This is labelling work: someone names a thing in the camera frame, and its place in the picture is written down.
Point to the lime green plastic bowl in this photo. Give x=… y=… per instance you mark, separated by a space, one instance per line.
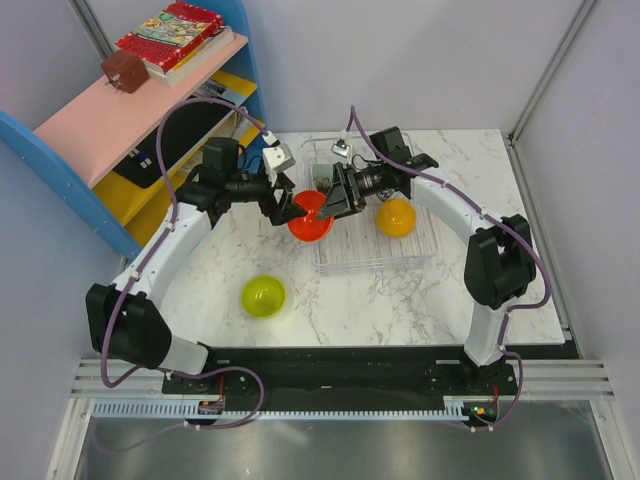
x=263 y=296

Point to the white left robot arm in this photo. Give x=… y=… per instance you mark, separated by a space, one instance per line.
x=124 y=316

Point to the red patterned ceramic bowl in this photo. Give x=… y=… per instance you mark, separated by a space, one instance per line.
x=385 y=195

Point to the brown wooden cube box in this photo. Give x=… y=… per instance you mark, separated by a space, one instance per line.
x=125 y=71

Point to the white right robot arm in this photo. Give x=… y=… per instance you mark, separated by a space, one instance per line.
x=499 y=264

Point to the yellow-orange plastic bowl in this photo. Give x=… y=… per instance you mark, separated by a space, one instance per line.
x=396 y=218

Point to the white slotted cable duct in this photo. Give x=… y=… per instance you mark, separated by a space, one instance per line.
x=208 y=408

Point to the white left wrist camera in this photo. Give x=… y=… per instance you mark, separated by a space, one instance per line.
x=277 y=159

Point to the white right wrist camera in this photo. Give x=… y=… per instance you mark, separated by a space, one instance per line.
x=342 y=149

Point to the blue pink shelf unit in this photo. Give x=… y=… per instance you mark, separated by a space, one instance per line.
x=76 y=149

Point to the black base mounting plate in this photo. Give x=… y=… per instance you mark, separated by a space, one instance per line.
x=360 y=377

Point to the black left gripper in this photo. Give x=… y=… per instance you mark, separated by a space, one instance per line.
x=286 y=207

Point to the green celadon ceramic bowl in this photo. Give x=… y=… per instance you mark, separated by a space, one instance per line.
x=322 y=177

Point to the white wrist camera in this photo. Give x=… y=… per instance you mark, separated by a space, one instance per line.
x=277 y=159
x=342 y=149

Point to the black clipboard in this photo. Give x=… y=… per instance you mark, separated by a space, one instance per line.
x=181 y=132

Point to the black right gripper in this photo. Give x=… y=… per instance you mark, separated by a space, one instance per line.
x=344 y=196

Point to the white thick book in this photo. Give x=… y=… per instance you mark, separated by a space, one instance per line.
x=195 y=59

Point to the white wire dish rack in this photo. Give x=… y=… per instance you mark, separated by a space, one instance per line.
x=354 y=244

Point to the red-orange plastic bowl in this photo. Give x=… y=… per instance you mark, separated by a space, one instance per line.
x=310 y=228

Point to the red cover book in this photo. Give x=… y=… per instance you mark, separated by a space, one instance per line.
x=164 y=40

